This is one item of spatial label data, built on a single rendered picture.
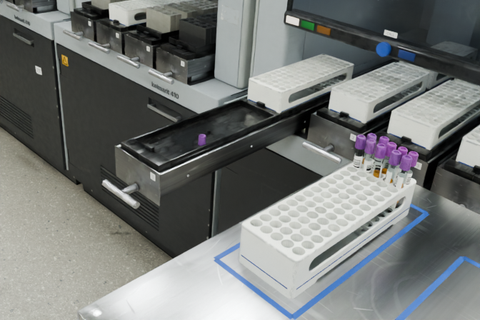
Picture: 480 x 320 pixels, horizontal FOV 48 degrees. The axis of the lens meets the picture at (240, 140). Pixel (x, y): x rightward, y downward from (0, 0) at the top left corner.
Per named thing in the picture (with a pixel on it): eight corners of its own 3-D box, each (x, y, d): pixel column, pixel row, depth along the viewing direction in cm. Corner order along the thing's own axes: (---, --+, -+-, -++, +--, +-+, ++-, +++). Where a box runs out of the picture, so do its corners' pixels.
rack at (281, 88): (320, 75, 144) (323, 53, 141) (351, 86, 139) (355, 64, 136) (245, 103, 125) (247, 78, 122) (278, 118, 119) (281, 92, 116)
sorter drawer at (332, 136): (435, 76, 170) (442, 48, 166) (478, 89, 162) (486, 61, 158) (294, 146, 122) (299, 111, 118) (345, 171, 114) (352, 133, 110)
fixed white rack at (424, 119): (444, 102, 134) (450, 78, 131) (483, 116, 128) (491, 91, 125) (384, 137, 114) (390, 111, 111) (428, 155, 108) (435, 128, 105)
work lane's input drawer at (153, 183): (318, 93, 151) (323, 63, 147) (360, 109, 143) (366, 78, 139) (96, 184, 103) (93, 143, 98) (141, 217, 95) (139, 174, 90)
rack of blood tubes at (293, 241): (358, 186, 93) (365, 155, 90) (409, 213, 87) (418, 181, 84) (236, 259, 74) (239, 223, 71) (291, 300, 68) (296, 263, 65)
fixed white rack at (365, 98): (390, 83, 143) (395, 61, 140) (425, 95, 137) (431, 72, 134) (326, 113, 123) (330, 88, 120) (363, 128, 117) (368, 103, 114)
